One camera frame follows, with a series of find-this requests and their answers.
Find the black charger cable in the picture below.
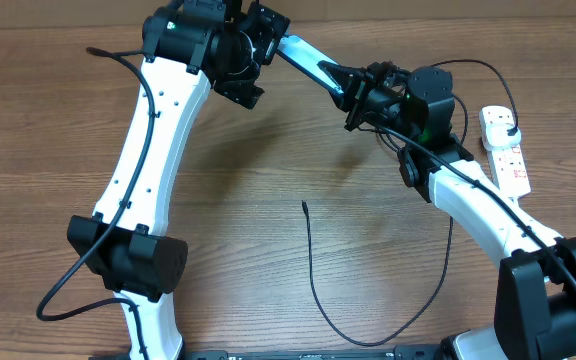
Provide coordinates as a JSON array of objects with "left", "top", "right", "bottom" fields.
[{"left": 301, "top": 59, "right": 521, "bottom": 348}]

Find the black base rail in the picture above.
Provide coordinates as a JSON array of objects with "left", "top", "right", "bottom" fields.
[{"left": 87, "top": 343, "right": 457, "bottom": 360}]

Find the blue-screen smartphone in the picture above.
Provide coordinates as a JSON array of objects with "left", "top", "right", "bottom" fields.
[{"left": 277, "top": 35, "right": 343, "bottom": 96}]

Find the white power strip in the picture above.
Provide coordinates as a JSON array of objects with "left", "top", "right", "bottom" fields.
[{"left": 479, "top": 105, "right": 531, "bottom": 202}]

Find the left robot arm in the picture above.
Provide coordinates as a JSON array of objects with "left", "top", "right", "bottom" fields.
[{"left": 67, "top": 1, "right": 289, "bottom": 359}]

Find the white charger plug adapter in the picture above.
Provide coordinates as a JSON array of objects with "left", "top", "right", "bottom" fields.
[{"left": 482, "top": 122, "right": 522, "bottom": 151}]

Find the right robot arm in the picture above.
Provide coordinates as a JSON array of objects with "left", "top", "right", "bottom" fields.
[{"left": 317, "top": 60, "right": 576, "bottom": 359}]

